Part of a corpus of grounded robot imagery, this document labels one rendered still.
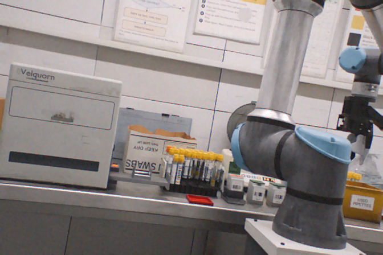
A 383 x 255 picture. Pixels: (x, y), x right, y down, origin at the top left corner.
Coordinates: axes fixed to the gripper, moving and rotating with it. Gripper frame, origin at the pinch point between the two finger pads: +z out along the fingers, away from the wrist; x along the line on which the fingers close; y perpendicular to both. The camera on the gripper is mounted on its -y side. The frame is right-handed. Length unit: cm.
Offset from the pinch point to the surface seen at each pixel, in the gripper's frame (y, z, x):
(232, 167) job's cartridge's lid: 40.7, 7.9, 4.3
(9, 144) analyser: 102, 9, 19
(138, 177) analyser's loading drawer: 69, 13, 15
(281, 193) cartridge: 25.1, 13.4, 7.1
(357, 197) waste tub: 1.5, 11.0, 6.5
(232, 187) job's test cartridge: 40.8, 13.3, 9.2
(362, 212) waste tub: -0.8, 15.3, 6.5
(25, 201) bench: 96, 22, 19
